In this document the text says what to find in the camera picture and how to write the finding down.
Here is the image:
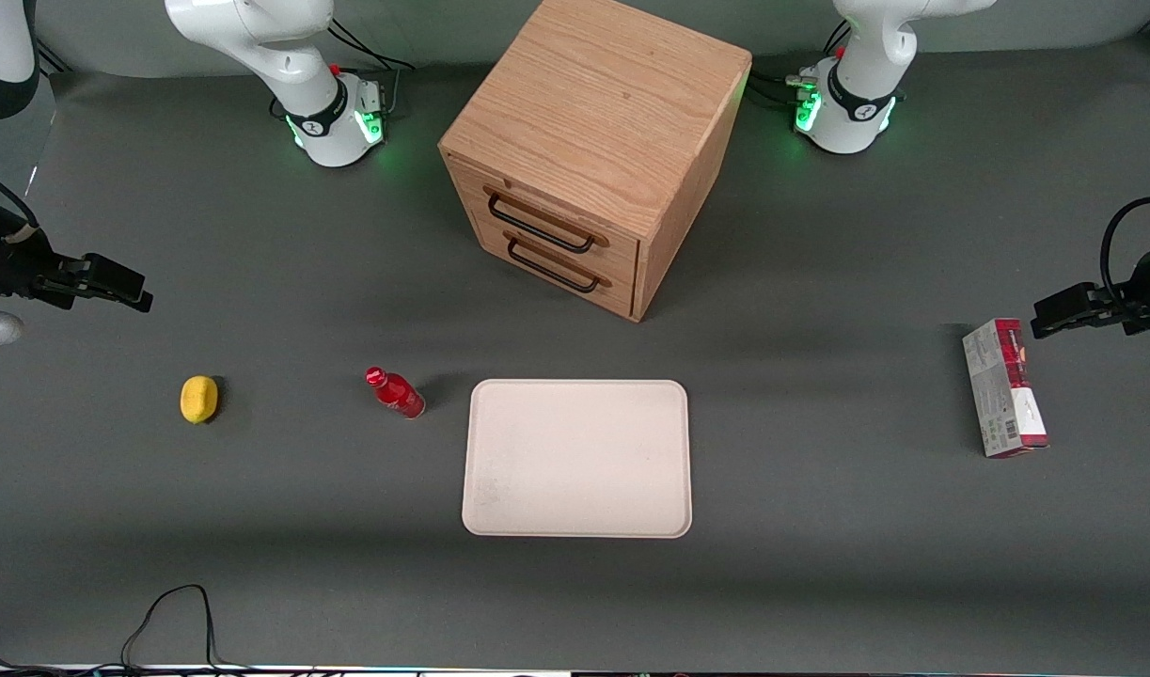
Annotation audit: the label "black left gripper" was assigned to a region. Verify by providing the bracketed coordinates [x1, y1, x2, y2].
[1032, 240, 1150, 339]

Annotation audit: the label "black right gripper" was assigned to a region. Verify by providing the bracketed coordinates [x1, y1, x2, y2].
[0, 214, 154, 313]

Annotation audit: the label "red coke bottle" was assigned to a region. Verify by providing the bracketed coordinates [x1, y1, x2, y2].
[365, 367, 426, 419]

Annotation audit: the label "beige plastic tray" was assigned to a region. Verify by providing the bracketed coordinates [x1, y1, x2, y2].
[462, 379, 694, 539]

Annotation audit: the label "red and white carton box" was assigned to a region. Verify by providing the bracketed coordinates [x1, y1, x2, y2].
[962, 318, 1050, 459]

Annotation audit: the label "yellow lemon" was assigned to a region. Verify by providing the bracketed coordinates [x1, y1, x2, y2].
[180, 375, 219, 425]

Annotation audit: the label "dark grey table mat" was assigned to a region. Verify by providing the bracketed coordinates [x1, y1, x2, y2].
[0, 36, 1150, 670]

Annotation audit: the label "wooden drawer cabinet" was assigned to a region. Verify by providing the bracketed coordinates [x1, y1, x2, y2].
[438, 0, 753, 323]

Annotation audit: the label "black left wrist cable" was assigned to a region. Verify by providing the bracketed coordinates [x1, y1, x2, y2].
[1099, 196, 1150, 311]

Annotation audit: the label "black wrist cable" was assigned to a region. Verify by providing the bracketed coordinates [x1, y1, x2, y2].
[0, 160, 41, 234]
[1099, 196, 1150, 311]

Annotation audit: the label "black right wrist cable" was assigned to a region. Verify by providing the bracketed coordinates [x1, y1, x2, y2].
[0, 160, 41, 234]

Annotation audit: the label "black looped cable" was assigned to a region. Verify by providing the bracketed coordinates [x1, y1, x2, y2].
[118, 584, 256, 674]

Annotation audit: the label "black right arm base cables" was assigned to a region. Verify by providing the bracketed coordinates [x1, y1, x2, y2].
[326, 17, 417, 118]

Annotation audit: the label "black arm base cables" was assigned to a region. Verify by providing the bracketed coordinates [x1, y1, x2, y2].
[326, 17, 417, 118]
[748, 21, 854, 112]

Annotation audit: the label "black left arm base cables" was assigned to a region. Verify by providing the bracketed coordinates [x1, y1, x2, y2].
[748, 21, 854, 112]

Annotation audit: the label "black metal drawer handle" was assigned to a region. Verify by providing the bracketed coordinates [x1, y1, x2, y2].
[484, 186, 610, 255]
[504, 232, 613, 294]

